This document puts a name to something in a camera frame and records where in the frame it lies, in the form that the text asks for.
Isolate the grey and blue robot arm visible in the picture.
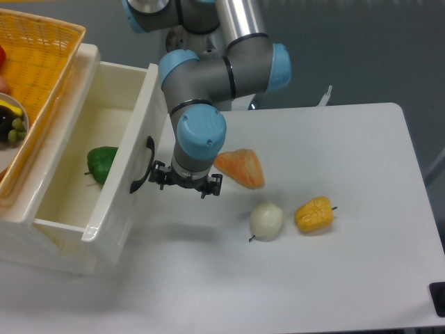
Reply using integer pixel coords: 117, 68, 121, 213
122, 1, 292, 196

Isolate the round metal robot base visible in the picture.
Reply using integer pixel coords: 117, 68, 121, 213
165, 26, 227, 60

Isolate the orange toy bread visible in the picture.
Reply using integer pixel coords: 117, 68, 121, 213
213, 149, 265, 189

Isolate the white drawer cabinet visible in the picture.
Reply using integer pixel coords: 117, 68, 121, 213
1, 44, 100, 273

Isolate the white toy pear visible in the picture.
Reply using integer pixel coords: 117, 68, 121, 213
248, 201, 284, 242

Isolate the white top drawer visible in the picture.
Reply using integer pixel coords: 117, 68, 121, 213
31, 61, 170, 268

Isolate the white bracket behind table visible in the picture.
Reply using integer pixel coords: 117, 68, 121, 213
316, 85, 332, 107

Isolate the yellow toy bell pepper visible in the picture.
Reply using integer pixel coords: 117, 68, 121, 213
294, 196, 336, 233

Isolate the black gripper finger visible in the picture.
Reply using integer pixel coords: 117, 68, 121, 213
148, 160, 174, 190
200, 174, 223, 199

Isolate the green toy bell pepper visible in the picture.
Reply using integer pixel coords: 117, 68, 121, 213
85, 146, 118, 185

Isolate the black object at table edge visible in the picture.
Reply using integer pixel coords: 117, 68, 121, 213
429, 282, 445, 318

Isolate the yellow woven basket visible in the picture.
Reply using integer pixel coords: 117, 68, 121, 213
1, 8, 86, 198

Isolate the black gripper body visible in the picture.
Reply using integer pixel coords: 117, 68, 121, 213
169, 163, 211, 191

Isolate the white plate with toy food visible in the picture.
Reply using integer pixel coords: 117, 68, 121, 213
1, 93, 30, 177

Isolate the red toy fruit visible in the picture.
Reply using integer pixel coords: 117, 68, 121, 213
0, 46, 6, 68

